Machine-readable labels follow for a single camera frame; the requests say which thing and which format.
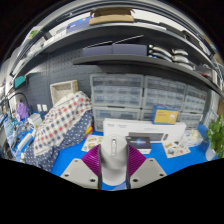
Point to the green potted plant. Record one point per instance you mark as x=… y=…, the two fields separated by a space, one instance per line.
x=216 y=136

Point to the white woven basket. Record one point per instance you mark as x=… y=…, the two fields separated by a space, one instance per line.
x=61 y=88

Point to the food sticker sheet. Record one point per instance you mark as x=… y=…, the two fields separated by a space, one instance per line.
x=90 y=142

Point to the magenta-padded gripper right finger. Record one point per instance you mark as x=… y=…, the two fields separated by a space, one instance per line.
x=148 y=171

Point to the grey wall shelf unit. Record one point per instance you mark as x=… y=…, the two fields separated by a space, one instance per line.
x=133 y=60

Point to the navy polka-dot cloth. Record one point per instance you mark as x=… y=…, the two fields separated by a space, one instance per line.
x=71 y=138

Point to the grey small-parts drawer cabinet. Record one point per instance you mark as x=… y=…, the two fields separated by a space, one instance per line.
x=163 y=91
x=195 y=103
x=116 y=90
x=116 y=113

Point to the small black box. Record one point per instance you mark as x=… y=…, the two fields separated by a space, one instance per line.
x=140 y=143

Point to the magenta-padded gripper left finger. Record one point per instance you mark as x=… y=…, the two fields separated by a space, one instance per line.
x=80 y=171

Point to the small-picture sticker sheet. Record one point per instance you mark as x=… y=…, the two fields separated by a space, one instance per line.
x=176 y=149

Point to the long white keyboard box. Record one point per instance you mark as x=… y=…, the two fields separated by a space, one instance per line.
x=140 y=126

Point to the clear plastic bag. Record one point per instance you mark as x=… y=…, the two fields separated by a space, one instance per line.
x=195 y=137

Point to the red blue checked cloth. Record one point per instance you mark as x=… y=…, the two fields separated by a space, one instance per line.
x=63 y=120

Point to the purple plastic bag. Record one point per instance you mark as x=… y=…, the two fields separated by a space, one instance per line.
x=22 y=110

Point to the yellow and blue box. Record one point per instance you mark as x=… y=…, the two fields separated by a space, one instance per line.
x=165 y=116

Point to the white computer mouse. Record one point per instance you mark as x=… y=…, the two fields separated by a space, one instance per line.
x=113 y=163

